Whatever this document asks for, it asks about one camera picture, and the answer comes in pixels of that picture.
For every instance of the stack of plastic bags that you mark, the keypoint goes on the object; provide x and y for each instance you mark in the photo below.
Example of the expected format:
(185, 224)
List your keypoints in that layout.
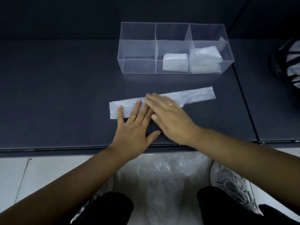
(206, 60)

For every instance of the person's left hand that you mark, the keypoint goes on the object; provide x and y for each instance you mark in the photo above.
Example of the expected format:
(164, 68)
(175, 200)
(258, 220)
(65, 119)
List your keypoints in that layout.
(131, 138)

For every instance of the person's right hand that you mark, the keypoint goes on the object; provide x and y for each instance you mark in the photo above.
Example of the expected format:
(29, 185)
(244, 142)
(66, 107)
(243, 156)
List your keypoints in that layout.
(175, 124)

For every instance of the black trousers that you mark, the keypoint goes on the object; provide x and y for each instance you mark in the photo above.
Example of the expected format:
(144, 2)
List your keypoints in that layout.
(222, 208)

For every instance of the pile of plastic bags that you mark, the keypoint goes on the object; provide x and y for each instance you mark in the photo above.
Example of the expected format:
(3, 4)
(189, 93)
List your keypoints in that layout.
(164, 180)

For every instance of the black white striped tote bag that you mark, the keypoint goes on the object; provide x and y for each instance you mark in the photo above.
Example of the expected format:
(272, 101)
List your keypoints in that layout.
(286, 63)

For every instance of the person's left grey shoe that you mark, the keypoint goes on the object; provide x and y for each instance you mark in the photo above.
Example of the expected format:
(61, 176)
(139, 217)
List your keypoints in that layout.
(98, 199)

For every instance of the person's right forearm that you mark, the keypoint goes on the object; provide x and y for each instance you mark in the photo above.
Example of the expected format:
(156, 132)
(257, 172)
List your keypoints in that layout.
(253, 159)

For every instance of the person's left forearm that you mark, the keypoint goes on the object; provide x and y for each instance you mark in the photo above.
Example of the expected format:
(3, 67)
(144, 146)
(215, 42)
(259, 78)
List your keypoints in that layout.
(54, 194)

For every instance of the person's grey shoe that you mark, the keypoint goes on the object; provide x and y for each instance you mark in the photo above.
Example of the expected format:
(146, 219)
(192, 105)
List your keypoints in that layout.
(98, 199)
(234, 185)

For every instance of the clear three-compartment plastic box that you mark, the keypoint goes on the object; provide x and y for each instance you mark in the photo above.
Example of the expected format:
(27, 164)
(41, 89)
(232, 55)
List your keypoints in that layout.
(136, 53)

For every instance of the person's right grey shoe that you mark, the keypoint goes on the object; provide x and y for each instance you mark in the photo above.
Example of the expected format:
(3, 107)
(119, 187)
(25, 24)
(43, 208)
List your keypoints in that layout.
(234, 185)

